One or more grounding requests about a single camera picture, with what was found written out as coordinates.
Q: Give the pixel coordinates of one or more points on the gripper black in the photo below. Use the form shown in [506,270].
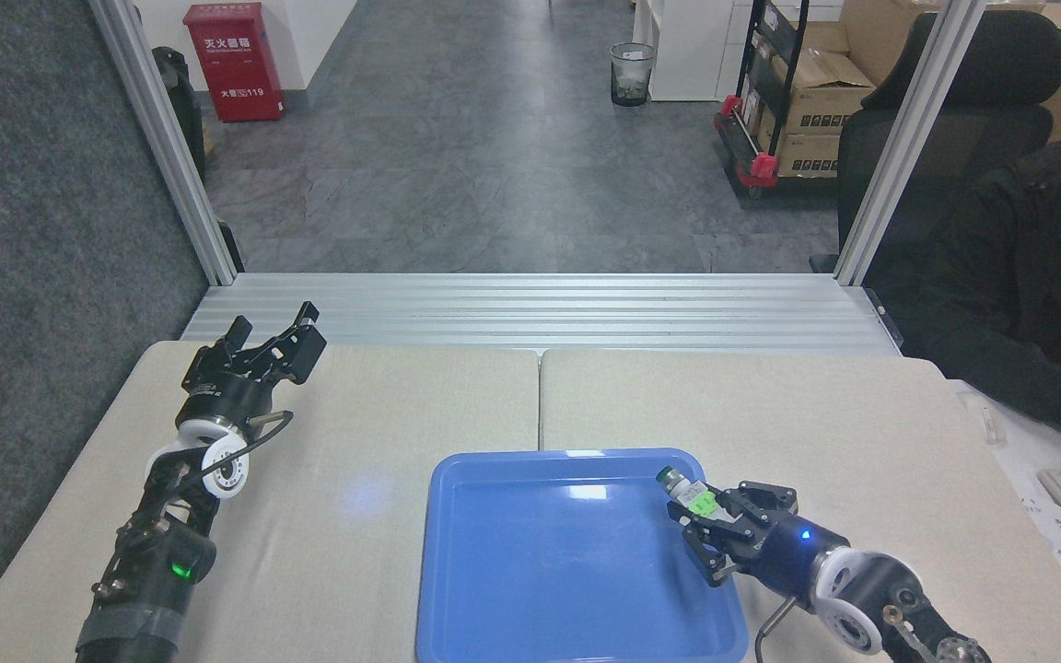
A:
[788,552]
[227,391]

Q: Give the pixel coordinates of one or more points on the blue plastic tray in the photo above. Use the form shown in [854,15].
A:
[567,562]

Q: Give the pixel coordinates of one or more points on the grey felt partition panel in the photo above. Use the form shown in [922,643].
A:
[42,276]

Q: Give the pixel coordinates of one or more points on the red fire extinguisher box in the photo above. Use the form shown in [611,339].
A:
[234,60]

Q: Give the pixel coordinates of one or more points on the white power strip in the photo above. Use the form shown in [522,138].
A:
[1057,543]

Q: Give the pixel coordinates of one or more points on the person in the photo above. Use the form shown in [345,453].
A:
[1019,295]

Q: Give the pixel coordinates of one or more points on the black cart with red corners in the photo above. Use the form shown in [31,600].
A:
[752,157]

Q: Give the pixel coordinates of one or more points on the small cardboard box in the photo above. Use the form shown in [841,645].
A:
[807,155]

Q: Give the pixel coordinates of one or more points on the open cardboard box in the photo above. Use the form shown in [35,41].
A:
[821,92]

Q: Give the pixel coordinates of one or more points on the black office chair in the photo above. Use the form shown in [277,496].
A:
[973,120]

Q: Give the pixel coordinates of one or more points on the white cabinet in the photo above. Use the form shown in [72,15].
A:
[687,46]

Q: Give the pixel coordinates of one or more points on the silver aluminium post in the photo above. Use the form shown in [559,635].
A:
[908,138]
[167,138]

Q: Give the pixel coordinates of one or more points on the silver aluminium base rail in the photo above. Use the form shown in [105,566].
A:
[540,313]

